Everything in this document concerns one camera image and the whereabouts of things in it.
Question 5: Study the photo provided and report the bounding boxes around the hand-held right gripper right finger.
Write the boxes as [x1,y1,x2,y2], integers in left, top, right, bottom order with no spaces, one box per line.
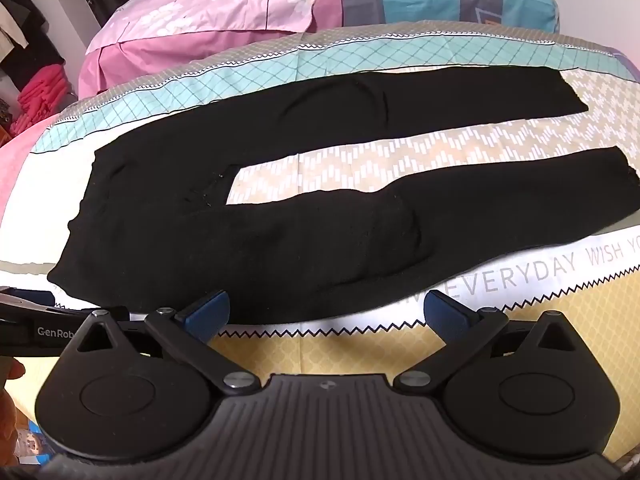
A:
[394,291,581,395]

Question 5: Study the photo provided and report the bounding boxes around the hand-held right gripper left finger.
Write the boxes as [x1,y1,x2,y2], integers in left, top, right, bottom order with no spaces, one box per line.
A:
[73,290,262,395]

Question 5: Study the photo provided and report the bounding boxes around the black pants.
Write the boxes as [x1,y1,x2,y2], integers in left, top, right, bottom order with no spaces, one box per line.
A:
[46,66,638,325]

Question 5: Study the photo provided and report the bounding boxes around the person's left hand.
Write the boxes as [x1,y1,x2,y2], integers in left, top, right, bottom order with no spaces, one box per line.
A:
[0,357,27,456]

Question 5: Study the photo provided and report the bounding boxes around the patterned beige teal bedsheet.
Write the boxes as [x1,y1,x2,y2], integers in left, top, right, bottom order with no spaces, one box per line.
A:
[0,22,640,466]

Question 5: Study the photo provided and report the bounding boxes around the pink mattress cover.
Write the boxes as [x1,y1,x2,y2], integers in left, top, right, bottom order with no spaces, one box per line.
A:
[0,110,76,221]

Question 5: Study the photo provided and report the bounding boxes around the stack of red folded clothes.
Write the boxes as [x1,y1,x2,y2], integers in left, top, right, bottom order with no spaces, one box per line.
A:
[17,62,76,133]

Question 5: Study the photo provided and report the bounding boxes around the dark hanging clothes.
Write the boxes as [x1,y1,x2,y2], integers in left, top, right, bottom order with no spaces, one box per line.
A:
[0,0,66,91]

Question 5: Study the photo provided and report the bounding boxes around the pink floral pillow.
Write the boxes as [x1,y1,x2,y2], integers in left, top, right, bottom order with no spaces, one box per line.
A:
[77,0,346,98]

